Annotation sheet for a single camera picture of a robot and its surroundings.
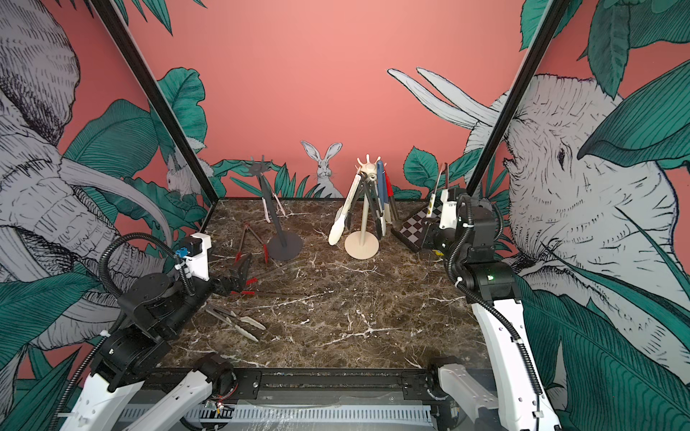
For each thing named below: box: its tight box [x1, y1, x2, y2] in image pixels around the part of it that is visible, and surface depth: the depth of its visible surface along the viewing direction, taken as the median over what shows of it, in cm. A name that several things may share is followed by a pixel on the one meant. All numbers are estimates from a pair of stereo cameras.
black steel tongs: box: [358, 171, 384, 241], surface depth 80 cm
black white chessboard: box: [390, 205, 429, 254], surface depth 109 cm
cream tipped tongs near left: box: [204, 303, 267, 343], surface depth 85 cm
